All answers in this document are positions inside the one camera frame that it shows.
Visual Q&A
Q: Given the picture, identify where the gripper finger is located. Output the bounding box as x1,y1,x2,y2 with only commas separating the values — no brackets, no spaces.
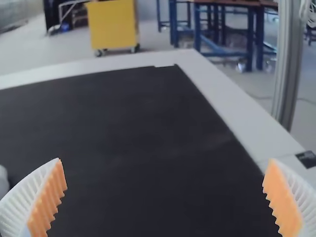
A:
262,158,316,237
0,158,68,237

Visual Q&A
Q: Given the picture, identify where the black label plate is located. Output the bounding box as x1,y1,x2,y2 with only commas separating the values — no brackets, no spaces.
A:
295,150,316,169

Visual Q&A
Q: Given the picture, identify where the black mat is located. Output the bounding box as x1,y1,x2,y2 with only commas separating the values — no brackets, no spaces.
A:
0,63,282,237

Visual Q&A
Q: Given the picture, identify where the yellow wheeled cart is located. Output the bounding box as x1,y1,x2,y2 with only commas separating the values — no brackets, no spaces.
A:
84,0,141,57

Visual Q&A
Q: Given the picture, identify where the aluminium profile post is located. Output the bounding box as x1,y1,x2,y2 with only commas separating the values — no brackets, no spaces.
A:
271,0,307,132

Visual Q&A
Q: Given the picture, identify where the blue frame workbench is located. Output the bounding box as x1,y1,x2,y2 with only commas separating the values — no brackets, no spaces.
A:
193,0,278,73
157,0,194,48

